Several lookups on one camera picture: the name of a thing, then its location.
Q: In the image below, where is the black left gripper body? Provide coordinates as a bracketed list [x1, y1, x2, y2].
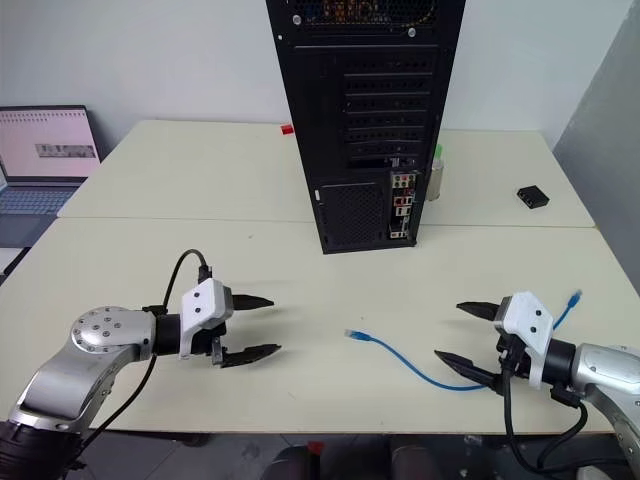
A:
[188, 294, 241, 370]

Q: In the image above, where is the green capped small bottle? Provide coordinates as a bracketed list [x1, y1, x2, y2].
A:
[424, 144, 447, 203]

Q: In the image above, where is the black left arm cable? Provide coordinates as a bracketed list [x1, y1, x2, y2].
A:
[73, 248, 215, 452]

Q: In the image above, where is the black computer tower case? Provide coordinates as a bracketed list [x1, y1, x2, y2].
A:
[264, 0, 467, 256]

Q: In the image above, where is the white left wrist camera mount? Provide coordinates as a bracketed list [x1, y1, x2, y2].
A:
[178, 278, 236, 362]

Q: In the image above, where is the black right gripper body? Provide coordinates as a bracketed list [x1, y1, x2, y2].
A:
[491, 331, 533, 397]

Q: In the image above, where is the blue ethernet cable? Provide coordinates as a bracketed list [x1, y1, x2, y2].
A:
[344, 288, 584, 392]

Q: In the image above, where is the grey open laptop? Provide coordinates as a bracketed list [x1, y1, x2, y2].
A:
[0, 104, 104, 249]

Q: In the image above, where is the dark rounded shape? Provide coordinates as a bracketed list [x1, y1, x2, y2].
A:
[261, 441, 322, 480]

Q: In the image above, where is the small black adapter box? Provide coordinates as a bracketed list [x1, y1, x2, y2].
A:
[516, 184, 552, 209]

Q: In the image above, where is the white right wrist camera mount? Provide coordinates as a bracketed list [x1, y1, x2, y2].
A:
[493, 290, 556, 390]

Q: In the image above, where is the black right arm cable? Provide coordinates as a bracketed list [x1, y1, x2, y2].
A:
[500, 348, 590, 472]

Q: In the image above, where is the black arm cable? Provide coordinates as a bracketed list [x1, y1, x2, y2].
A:
[500, 348, 590, 472]
[73, 248, 215, 452]

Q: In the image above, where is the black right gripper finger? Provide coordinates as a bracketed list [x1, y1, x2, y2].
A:
[433, 349, 502, 391]
[455, 300, 502, 324]

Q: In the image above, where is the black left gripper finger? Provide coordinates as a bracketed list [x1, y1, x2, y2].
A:
[233, 294, 277, 315]
[219, 342, 284, 370]

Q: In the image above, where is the grey partition panel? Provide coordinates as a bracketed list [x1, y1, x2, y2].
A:
[548, 0, 640, 294]

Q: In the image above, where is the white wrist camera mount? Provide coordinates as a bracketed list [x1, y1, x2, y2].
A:
[493, 290, 556, 390]
[178, 278, 236, 362]

